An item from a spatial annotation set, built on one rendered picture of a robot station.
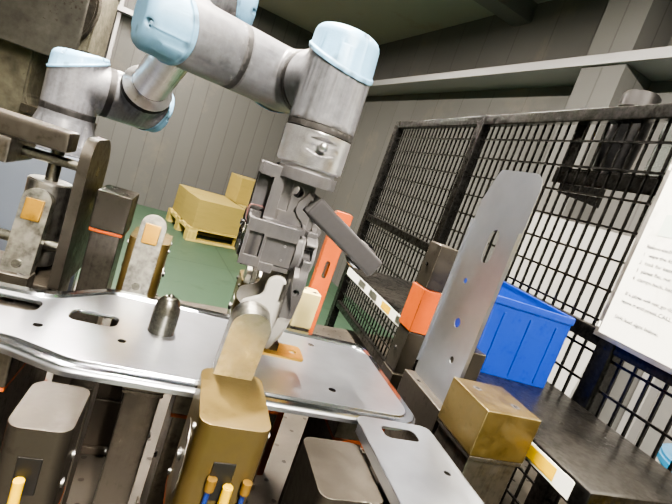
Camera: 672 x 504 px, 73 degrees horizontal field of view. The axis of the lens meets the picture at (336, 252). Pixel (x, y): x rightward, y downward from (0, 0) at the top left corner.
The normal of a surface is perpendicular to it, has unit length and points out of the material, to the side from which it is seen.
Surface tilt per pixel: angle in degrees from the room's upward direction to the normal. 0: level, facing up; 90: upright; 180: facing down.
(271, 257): 90
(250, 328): 102
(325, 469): 0
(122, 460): 90
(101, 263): 90
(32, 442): 90
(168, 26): 107
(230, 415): 0
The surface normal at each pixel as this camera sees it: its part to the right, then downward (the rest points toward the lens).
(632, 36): -0.86, -0.23
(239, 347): 0.18, 0.43
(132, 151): 0.39, 0.28
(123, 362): 0.33, -0.93
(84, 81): 0.58, 0.32
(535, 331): 0.17, 0.22
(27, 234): 0.32, 0.04
